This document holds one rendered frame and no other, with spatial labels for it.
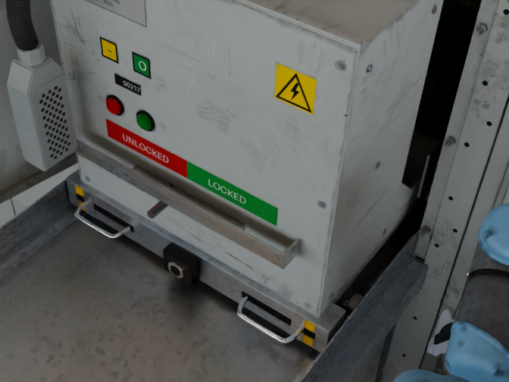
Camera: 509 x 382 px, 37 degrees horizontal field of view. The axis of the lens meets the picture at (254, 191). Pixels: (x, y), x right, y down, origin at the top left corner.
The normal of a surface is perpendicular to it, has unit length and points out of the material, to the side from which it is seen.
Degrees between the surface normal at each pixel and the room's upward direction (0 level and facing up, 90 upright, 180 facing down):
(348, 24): 0
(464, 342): 45
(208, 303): 0
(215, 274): 90
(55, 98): 90
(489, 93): 90
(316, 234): 90
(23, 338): 0
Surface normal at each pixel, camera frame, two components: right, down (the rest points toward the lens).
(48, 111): 0.81, 0.42
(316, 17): 0.04, -0.73
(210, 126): -0.58, 0.55
